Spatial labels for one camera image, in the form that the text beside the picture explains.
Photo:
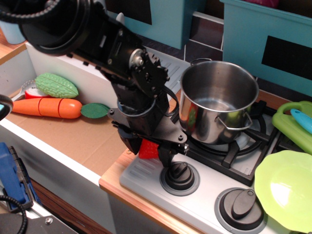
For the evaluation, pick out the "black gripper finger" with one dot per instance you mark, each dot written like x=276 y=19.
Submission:
x=166 y=153
x=132 y=141

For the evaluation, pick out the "black stove knob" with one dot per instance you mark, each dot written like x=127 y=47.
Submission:
x=180 y=179
x=239 y=211

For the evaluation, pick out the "blue black clamp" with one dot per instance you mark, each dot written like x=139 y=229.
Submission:
x=15 y=178

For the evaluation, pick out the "teal storage bin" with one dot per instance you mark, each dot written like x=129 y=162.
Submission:
x=271 y=44

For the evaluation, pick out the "red toy strawberry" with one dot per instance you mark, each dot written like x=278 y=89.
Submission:
x=148 y=150

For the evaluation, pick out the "light blue plastic cup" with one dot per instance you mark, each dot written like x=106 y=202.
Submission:
x=12 y=33

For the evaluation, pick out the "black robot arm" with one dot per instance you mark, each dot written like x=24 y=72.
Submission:
x=83 y=29

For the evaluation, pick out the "brown cardboard sheet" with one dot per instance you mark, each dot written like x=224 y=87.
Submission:
x=93 y=143

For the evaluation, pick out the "blue plastic utensil handle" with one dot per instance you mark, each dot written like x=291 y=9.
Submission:
x=302 y=119

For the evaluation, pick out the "green plastic cutting board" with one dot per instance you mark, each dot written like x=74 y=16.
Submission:
x=287 y=124

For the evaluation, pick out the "black left stove knob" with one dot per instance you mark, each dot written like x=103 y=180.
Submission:
x=180 y=179

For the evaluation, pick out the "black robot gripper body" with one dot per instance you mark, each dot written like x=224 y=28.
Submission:
x=151 y=124

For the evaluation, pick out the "grey toy faucet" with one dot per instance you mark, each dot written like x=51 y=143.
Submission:
x=121 y=18

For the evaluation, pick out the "black right stove knob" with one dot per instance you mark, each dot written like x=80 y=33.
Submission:
x=239 y=211

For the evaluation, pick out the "red white toy radish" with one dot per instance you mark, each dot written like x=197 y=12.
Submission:
x=35 y=93

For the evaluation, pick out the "green toy bitter gourd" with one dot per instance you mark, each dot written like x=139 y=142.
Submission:
x=56 y=86

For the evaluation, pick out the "stainless steel pot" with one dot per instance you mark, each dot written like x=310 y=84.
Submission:
x=216 y=100

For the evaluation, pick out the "lime green plastic plate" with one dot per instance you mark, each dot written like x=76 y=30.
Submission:
x=283 y=185

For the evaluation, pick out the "orange toy carrot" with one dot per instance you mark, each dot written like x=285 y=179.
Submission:
x=59 y=107

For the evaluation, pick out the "grey toy stove top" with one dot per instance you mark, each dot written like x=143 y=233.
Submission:
x=142 y=176

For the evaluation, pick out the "white toy sink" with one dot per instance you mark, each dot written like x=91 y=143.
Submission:
x=63 y=185

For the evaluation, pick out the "black stove grate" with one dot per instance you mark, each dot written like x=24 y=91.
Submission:
x=240 y=158

